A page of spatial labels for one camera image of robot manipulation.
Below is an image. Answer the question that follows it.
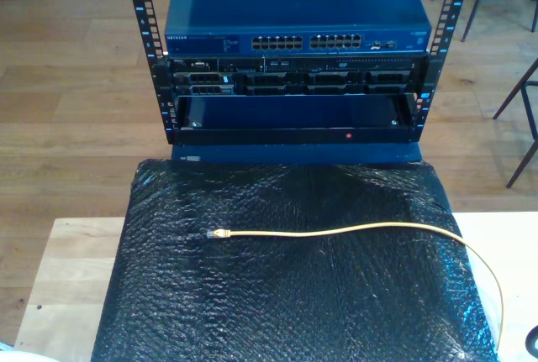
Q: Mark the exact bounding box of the yellow network cable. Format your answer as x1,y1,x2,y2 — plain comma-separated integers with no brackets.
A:
204,222,504,349

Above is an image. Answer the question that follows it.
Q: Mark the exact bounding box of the slant-legged chair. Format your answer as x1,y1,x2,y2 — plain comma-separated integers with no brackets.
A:
493,57,538,189

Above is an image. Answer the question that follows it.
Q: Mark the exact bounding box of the black perforated rack post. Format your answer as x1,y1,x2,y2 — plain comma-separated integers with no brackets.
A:
411,0,476,144
122,0,177,144

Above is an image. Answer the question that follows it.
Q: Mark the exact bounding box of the black bubble mat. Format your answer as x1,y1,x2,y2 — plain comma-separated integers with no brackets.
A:
90,158,501,362

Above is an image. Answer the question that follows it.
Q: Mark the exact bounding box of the blue network switch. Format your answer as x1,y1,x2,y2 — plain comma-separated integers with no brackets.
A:
163,0,433,57

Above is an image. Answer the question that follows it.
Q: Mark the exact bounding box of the black rack server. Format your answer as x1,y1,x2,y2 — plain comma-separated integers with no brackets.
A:
153,55,430,97

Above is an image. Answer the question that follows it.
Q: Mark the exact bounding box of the blue rack base plate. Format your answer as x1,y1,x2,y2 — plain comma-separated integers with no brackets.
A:
171,143,423,165

